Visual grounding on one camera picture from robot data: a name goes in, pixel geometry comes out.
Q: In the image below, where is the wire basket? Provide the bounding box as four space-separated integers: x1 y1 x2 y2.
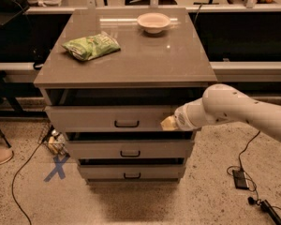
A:
37 122 68 156

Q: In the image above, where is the black power adapter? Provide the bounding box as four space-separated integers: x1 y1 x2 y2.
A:
232 170 249 189

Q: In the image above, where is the black floor cable left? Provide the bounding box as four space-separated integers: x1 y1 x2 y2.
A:
10 135 48 225

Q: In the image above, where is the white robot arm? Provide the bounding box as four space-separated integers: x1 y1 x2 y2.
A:
161 83 281 142

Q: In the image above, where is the black cable right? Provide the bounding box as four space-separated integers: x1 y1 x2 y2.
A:
226 129 281 204

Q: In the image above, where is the grey top drawer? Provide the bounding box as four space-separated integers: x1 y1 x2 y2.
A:
46 106 176 132

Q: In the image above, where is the grey middle drawer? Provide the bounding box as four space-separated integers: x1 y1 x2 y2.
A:
66 140 194 159

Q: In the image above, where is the grey drawer cabinet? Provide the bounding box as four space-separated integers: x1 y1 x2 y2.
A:
35 7 216 183

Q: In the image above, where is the grey bottom drawer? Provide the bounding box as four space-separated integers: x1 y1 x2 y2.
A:
78 165 185 180

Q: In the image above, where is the white bowl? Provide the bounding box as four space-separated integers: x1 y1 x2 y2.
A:
137 13 170 34

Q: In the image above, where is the black tripod leg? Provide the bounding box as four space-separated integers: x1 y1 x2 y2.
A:
0 111 13 149

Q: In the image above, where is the green chip bag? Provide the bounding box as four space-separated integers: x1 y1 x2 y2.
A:
62 32 121 61

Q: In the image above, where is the black power strip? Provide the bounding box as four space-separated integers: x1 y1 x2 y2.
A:
260 200 281 225

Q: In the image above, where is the beige shoe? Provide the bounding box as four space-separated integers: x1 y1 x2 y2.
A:
0 148 13 165

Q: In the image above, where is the blue tape cross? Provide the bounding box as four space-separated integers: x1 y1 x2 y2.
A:
44 155 70 183

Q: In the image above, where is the grey drawer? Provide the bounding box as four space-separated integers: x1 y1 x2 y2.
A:
46 106 176 132
66 140 194 159
78 165 185 180

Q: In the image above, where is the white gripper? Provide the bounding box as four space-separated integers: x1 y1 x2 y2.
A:
160 101 202 131

